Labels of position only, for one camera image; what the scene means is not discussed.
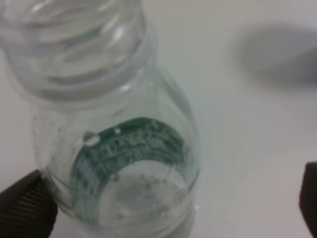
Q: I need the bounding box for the clear plastic water bottle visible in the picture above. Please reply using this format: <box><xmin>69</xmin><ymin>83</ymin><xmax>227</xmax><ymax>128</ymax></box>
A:
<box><xmin>0</xmin><ymin>0</ymin><xmax>200</xmax><ymax>238</ymax></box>

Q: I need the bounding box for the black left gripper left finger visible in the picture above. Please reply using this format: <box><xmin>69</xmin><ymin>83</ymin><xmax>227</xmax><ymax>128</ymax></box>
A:
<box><xmin>0</xmin><ymin>170</ymin><xmax>58</xmax><ymax>238</ymax></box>

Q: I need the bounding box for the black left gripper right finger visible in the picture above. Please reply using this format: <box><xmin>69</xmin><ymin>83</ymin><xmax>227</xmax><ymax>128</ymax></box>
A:
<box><xmin>299</xmin><ymin>162</ymin><xmax>317</xmax><ymax>235</ymax></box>

